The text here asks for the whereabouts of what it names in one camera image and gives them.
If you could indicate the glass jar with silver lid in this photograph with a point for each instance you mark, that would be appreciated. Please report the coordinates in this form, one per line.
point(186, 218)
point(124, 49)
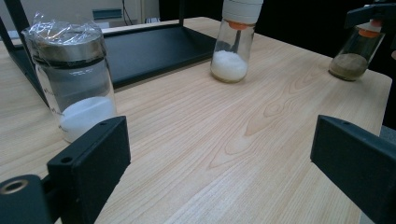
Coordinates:
point(71, 77)

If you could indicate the white-capped glass bottle brown powder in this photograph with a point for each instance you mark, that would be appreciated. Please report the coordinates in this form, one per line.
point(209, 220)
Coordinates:
point(348, 65)

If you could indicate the white-capped glass bottle white powder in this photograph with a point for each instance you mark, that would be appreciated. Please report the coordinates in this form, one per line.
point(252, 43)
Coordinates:
point(230, 65)

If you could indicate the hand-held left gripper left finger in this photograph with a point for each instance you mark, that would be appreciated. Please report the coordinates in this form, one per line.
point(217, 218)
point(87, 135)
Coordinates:
point(90, 161)

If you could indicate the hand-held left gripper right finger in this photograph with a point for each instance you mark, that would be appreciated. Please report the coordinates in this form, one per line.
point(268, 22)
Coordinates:
point(358, 158)

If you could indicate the black metal shelf rack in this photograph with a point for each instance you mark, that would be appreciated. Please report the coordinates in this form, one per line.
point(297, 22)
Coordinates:
point(149, 53)

